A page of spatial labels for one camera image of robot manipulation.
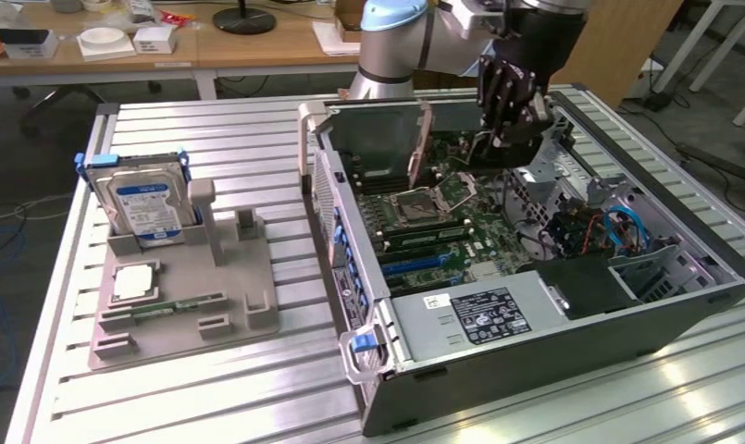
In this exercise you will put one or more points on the green RAM stick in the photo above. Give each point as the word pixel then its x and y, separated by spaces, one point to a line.
pixel 162 311

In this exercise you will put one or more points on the silver CPU chip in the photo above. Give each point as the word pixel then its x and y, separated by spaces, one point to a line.
pixel 132 283

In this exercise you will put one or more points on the white paper stack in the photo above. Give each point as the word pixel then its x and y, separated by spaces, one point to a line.
pixel 335 44

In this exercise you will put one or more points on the white table frame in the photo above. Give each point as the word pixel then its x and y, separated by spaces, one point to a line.
pixel 711 41

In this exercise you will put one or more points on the grey power supply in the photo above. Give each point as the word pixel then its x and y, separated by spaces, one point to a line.
pixel 421 324

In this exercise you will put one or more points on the green motherboard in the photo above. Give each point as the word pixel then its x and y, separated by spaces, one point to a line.
pixel 470 231

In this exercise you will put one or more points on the metal socket cover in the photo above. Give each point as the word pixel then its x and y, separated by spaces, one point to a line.
pixel 458 189

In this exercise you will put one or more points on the small white labelled box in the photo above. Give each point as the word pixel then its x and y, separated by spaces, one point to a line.
pixel 154 40

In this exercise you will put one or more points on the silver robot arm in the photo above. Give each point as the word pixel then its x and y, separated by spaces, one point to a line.
pixel 397 51

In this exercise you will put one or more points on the hard disk with blue caddy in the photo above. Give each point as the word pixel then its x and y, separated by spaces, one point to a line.
pixel 134 203

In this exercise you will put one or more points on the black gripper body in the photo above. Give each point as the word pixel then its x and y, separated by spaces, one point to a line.
pixel 550 41

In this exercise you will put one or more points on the white box with dark lid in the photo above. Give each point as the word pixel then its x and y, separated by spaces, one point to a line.
pixel 28 44

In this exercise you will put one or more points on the black open PC case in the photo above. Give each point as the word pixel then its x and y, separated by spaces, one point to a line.
pixel 533 370

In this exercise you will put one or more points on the black round lamp base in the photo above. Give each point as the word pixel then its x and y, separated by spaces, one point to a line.
pixel 243 22

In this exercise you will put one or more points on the cardboard box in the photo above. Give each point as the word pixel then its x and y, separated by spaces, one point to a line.
pixel 350 18

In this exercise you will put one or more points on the blue case latch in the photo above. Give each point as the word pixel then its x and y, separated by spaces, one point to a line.
pixel 361 343

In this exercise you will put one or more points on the grey cup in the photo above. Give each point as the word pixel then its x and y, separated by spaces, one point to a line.
pixel 67 5

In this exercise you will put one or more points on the wooden cabinet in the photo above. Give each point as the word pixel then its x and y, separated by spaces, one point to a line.
pixel 618 41

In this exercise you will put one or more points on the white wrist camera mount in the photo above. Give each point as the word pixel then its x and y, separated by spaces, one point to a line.
pixel 474 18

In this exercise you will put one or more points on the black office chair base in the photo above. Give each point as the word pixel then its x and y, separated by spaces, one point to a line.
pixel 56 99

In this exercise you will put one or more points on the CPU socket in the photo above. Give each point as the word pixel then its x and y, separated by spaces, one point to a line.
pixel 417 208

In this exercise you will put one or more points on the black RAM stick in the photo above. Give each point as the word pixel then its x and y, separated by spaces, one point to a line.
pixel 427 237

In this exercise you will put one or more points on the red packet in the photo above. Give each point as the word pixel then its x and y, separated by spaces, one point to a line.
pixel 178 18

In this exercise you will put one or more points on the blue expansion slot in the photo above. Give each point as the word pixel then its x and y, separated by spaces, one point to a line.
pixel 411 262

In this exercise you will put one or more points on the wooden desk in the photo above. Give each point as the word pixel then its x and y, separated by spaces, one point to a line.
pixel 51 67

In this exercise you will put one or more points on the grey parts rack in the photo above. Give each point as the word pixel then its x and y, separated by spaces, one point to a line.
pixel 180 282

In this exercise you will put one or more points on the grey disk bay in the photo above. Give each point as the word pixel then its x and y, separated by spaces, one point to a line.
pixel 662 273

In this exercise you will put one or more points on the low-profile graphics card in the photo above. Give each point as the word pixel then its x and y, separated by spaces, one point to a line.
pixel 501 155

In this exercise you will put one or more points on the white round dish on block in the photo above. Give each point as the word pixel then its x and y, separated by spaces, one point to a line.
pixel 104 41

